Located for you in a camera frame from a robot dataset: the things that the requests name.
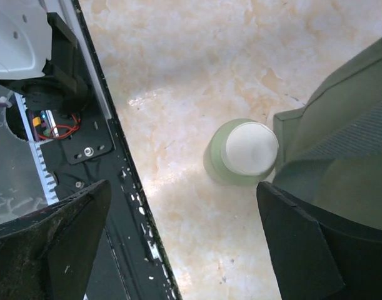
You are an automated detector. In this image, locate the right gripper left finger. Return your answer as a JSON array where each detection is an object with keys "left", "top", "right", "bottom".
[{"left": 0, "top": 180, "right": 111, "bottom": 299}]

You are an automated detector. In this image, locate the aluminium front rail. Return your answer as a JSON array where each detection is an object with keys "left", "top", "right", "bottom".
[{"left": 0, "top": 81, "right": 113, "bottom": 226}]

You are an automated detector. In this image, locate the green canvas bag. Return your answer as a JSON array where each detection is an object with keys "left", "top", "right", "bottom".
[{"left": 273, "top": 38, "right": 382, "bottom": 230}]

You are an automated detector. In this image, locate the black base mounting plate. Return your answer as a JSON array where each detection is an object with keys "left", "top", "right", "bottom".
[{"left": 27, "top": 1, "right": 181, "bottom": 299}]

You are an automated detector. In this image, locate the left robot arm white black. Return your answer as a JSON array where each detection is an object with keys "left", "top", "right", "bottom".
[{"left": 0, "top": 1, "right": 91, "bottom": 114}]

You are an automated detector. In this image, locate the green bottle beige cap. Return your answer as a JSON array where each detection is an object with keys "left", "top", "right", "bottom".
[{"left": 203, "top": 118, "right": 279, "bottom": 186}]

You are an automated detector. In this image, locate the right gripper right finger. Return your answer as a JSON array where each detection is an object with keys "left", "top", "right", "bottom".
[{"left": 256, "top": 182, "right": 382, "bottom": 299}]

